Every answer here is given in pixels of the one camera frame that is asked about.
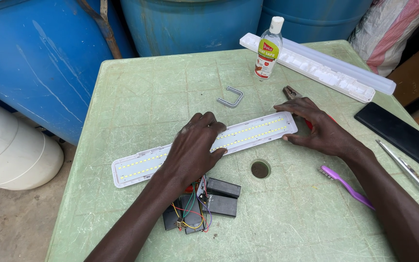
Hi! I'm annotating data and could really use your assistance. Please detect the person's left hand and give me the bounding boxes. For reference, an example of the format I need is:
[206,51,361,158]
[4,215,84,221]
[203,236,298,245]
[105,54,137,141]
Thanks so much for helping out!
[161,111,228,187]

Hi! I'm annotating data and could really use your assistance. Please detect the person's right hand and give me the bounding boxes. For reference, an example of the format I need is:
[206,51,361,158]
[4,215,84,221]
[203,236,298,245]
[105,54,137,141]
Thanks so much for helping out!
[273,96,365,158]

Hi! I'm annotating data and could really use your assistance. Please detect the white LED strip light panel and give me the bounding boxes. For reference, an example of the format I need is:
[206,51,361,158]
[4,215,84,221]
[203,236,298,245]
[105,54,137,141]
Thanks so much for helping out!
[111,111,298,188]

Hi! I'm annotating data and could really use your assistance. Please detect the black rectangular battery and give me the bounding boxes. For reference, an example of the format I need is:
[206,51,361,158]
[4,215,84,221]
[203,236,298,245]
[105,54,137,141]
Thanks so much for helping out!
[207,178,242,199]
[162,198,183,231]
[201,195,238,218]
[180,195,205,235]

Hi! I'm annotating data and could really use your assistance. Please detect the purple toothbrush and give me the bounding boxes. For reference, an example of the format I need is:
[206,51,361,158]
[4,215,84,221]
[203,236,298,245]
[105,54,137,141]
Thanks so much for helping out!
[317,165,375,211]

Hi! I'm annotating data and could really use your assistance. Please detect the translucent lamp diffuser cover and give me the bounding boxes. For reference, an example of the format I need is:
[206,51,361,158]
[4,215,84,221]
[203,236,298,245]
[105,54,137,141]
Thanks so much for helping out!
[282,36,396,96]

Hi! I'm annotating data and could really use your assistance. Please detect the white plastic lamp housing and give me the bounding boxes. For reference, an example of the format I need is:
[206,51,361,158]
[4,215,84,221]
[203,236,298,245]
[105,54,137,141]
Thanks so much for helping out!
[239,33,376,104]

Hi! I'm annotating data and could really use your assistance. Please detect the black smartphone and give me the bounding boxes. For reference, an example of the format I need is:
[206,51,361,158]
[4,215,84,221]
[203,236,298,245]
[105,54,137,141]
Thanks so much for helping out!
[354,102,419,164]

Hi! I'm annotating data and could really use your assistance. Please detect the metal screwdriver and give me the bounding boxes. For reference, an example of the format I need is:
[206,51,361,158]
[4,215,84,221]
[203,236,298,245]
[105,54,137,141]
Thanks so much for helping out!
[376,139,419,215]

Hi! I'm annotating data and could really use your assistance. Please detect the clear sanitizer bottle white cap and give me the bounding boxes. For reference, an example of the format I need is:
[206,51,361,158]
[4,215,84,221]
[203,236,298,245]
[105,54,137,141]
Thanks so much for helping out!
[254,16,284,81]

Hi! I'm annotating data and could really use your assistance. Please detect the brown wooden board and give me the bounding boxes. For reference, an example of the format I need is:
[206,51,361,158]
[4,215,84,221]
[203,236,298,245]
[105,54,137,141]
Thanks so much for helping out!
[387,39,419,136]

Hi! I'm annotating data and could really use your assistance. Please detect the large blue plastic barrel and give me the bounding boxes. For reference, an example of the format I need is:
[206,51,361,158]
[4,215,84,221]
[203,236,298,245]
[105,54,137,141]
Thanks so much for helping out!
[257,0,374,45]
[0,0,134,146]
[120,0,264,58]

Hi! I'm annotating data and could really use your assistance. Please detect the striped woven sack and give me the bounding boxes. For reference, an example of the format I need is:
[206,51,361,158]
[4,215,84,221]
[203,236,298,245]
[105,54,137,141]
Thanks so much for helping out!
[348,0,419,77]

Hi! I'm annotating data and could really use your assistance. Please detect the rusty metal strip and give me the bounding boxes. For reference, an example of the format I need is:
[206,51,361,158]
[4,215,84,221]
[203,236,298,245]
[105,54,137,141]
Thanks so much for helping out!
[77,0,123,60]

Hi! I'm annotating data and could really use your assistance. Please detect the white plastic drum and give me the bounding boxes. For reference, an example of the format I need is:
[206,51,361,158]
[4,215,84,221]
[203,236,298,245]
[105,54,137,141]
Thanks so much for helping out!
[0,94,64,191]

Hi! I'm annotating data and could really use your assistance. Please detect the red-handled pliers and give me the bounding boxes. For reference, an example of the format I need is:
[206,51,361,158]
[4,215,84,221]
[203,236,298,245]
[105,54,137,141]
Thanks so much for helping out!
[282,85,337,131]

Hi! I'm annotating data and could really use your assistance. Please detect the bundle of coloured wires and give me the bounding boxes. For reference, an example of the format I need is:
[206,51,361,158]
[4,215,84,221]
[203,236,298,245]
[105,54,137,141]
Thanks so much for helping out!
[171,176,214,233]

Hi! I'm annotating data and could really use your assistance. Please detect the grey U-shaped plastic bracket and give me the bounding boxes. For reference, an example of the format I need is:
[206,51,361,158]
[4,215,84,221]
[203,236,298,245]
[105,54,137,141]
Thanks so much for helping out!
[217,86,244,109]

